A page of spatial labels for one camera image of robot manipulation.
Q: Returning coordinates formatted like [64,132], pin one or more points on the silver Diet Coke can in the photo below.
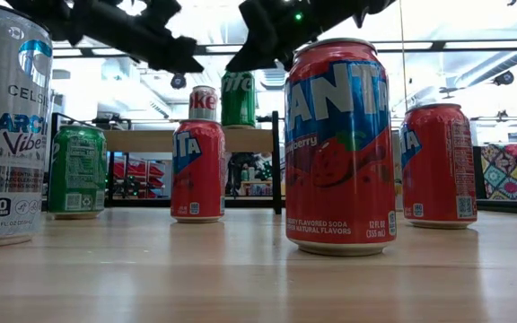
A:
[203,105]

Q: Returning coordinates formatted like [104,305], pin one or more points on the wooden shelf board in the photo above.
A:
[142,140]

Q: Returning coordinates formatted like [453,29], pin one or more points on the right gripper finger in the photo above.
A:
[263,49]

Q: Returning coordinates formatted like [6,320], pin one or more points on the white Celsius Arctic Vibe can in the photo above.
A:
[7,134]

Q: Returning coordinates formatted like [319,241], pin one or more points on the colourful patchwork quilt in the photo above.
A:
[514,172]

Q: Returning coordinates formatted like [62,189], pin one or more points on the black aluminium table frame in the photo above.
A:
[510,207]

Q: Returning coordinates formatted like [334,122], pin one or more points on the wooden shelf with black frame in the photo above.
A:
[277,170]

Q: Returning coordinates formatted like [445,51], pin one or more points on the small bottle shelf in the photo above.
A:
[255,186]

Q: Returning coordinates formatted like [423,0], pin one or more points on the green Sprite can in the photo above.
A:
[238,103]
[77,170]

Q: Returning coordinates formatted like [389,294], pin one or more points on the red Fanta can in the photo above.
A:
[438,170]
[340,157]
[198,179]

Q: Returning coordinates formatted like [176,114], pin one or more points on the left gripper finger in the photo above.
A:
[175,56]

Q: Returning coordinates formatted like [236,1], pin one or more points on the black equipment stand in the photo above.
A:
[239,170]

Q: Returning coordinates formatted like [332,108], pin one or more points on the red storage bin rack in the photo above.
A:
[150,172]

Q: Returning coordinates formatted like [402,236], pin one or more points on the black ceiling fixture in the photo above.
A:
[504,78]
[178,81]

